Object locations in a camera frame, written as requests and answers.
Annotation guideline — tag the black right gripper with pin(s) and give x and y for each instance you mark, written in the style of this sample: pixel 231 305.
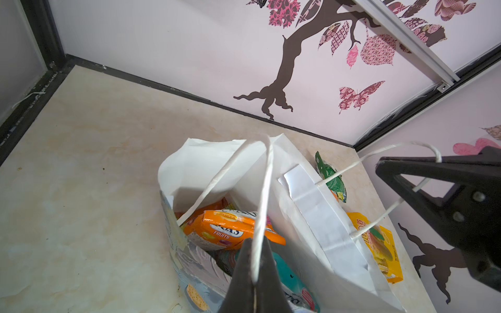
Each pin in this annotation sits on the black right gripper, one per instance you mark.
pixel 460 199

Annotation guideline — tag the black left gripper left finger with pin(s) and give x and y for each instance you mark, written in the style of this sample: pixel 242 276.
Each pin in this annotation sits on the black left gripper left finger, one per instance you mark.
pixel 240 295

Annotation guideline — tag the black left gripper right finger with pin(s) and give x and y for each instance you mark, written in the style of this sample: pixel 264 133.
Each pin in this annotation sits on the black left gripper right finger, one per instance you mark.
pixel 268 289

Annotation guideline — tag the teal snack bag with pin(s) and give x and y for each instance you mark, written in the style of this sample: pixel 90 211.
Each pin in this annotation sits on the teal snack bag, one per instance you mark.
pixel 295 291

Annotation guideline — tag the orange white snack bag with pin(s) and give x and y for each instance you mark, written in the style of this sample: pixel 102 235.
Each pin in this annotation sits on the orange white snack bag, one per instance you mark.
pixel 224 229

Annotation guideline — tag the floral paper bag white handles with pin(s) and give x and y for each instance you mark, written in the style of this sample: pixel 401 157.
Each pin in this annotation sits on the floral paper bag white handles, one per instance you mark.
pixel 339 270

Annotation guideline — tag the orange chips snack bag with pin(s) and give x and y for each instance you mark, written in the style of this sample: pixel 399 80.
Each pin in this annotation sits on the orange chips snack bag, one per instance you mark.
pixel 221 204

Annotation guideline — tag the yellow snack bag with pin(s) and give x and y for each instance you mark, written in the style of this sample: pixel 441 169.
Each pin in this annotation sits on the yellow snack bag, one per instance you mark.
pixel 382 246

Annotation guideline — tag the green snack bag far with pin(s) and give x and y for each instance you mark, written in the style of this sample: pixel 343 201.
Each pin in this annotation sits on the green snack bag far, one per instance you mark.
pixel 336 185

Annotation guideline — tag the aluminium rail back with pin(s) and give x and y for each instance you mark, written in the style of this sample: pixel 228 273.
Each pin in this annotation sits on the aluminium rail back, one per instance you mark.
pixel 428 62

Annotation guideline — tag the black wire basket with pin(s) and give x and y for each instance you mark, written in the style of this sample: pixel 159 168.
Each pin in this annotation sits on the black wire basket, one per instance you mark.
pixel 260 3

